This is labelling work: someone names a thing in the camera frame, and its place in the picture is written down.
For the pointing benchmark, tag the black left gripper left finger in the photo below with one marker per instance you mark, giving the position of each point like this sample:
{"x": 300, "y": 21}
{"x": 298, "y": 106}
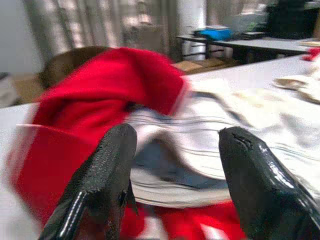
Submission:
{"x": 105, "y": 175}

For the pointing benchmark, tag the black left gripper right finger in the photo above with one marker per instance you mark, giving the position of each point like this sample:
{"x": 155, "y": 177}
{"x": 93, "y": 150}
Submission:
{"x": 262, "y": 190}

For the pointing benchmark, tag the red knit sweater white stripes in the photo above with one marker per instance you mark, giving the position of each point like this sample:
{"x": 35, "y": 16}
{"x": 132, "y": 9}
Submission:
{"x": 100, "y": 87}

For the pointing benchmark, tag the cream white garment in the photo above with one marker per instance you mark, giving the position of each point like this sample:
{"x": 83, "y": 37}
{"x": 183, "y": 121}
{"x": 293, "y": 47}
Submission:
{"x": 262, "y": 105}

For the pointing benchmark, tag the white garment grey stripes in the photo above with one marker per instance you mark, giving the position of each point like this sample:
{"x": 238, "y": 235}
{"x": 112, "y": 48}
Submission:
{"x": 175, "y": 125}

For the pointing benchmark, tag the brown chair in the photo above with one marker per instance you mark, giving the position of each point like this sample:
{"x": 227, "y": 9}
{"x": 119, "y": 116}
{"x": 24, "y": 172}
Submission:
{"x": 65, "y": 65}

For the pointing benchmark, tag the white folding table black legs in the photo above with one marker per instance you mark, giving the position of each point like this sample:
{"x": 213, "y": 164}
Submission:
{"x": 250, "y": 72}

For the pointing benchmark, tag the flat brown cardboard box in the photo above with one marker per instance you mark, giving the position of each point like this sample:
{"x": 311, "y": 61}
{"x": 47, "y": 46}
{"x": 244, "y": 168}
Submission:
{"x": 197, "y": 65}

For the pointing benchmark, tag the small red cloth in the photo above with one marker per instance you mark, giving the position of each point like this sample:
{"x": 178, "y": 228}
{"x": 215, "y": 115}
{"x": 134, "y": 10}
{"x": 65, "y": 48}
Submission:
{"x": 312, "y": 53}

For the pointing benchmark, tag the grey top black desk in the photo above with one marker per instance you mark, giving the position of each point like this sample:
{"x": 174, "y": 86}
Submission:
{"x": 262, "y": 43}

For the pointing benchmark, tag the grey curtain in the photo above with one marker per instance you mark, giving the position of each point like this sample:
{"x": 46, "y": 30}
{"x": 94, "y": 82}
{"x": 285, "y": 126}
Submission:
{"x": 100, "y": 25}

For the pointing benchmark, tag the blue box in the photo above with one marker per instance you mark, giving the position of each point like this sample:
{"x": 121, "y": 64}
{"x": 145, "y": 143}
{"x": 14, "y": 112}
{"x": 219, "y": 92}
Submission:
{"x": 212, "y": 34}

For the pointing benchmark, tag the black office chair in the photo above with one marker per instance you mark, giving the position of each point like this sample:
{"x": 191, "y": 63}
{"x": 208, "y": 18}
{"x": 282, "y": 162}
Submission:
{"x": 290, "y": 17}

